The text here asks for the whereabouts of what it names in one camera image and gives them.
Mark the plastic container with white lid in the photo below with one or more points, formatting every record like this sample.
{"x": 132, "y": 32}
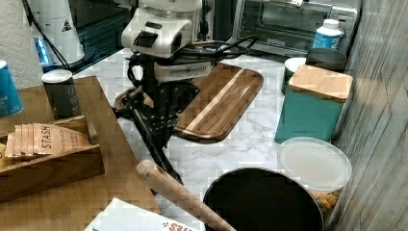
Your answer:
{"x": 322, "y": 168}

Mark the blue paper cup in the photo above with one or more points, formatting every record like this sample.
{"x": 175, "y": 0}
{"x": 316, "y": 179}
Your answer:
{"x": 10, "y": 101}

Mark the white box with red text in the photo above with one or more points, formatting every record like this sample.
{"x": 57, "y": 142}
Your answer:
{"x": 122, "y": 216}

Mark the silver black toaster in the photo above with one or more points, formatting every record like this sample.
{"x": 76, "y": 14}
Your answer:
{"x": 219, "y": 16}

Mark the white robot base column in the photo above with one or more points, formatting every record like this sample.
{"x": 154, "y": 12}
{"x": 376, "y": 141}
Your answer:
{"x": 55, "y": 37}

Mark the wooden cutting board tray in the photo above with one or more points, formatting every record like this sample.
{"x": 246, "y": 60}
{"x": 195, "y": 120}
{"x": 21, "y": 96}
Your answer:
{"x": 224, "y": 96}

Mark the wooden drawer cabinet top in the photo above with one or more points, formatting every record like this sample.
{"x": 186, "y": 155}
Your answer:
{"x": 73, "y": 206}

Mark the dark cylindrical can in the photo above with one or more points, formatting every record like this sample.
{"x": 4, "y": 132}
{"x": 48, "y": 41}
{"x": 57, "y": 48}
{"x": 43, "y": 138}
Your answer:
{"x": 61, "y": 93}

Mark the silver toaster oven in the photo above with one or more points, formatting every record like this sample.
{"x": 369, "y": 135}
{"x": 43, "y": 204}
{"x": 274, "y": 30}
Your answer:
{"x": 288, "y": 27}

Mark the white paper towel roll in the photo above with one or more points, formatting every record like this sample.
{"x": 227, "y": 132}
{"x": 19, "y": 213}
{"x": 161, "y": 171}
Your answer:
{"x": 17, "y": 46}

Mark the black frying pan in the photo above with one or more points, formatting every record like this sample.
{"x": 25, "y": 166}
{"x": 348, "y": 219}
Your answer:
{"x": 256, "y": 199}

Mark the wooden pan handle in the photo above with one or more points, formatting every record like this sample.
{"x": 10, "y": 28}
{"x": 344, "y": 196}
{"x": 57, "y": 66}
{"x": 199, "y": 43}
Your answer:
{"x": 162, "y": 183}

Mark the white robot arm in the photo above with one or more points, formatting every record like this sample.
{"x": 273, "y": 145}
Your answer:
{"x": 159, "y": 32}

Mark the teal canister with wooden lid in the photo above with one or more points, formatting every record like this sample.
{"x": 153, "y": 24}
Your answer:
{"x": 313, "y": 103}

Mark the green white cup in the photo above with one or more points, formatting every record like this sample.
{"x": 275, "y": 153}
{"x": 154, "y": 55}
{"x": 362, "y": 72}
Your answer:
{"x": 291, "y": 66}

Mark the white blue plastic bottle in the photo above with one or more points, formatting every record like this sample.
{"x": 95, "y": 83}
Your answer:
{"x": 328, "y": 35}

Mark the wooden tea bag organizer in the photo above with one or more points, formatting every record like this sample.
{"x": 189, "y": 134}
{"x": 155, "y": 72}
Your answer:
{"x": 24, "y": 178}

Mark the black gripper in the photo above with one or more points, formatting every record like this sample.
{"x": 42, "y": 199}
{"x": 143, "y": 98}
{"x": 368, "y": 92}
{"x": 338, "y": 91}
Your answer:
{"x": 159, "y": 94}

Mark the dark grey round tin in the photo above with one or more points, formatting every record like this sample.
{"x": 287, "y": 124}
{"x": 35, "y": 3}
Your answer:
{"x": 326, "y": 59}

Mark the orange Stash tea packets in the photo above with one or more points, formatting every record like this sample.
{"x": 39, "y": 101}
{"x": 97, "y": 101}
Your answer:
{"x": 37, "y": 139}

